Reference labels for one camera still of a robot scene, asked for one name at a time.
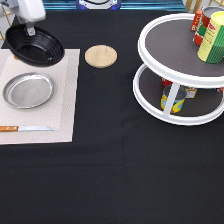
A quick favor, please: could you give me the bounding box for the yellow blue tin can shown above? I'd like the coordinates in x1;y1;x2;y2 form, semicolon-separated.
160;83;188;115

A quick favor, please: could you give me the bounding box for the white two-tier lazy Susan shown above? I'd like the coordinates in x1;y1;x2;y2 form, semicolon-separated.
133;13;224;126

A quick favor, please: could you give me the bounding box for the red orange lower box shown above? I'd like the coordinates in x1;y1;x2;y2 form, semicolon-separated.
162;78;172;87

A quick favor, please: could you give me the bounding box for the beige woven placemat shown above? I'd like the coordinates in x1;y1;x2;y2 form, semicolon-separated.
0;49;80;145

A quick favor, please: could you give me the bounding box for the wooden handled knife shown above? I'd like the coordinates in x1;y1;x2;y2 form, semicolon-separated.
0;126;55;132

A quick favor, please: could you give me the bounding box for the round wooden coaster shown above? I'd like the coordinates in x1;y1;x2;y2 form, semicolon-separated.
85;45;117;68

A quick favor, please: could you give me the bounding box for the black plastic bowl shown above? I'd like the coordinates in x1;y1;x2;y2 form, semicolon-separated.
6;24;65;67

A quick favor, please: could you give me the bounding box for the silver metal plate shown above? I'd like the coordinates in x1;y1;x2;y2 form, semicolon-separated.
3;72;54;109

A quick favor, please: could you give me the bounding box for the white silver gripper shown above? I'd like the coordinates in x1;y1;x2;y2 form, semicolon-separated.
0;0;46;36

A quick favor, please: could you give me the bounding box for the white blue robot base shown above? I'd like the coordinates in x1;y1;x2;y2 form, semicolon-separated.
76;0;121;10

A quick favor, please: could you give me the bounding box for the yellow green striped canister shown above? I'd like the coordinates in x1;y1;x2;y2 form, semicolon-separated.
197;11;224;64

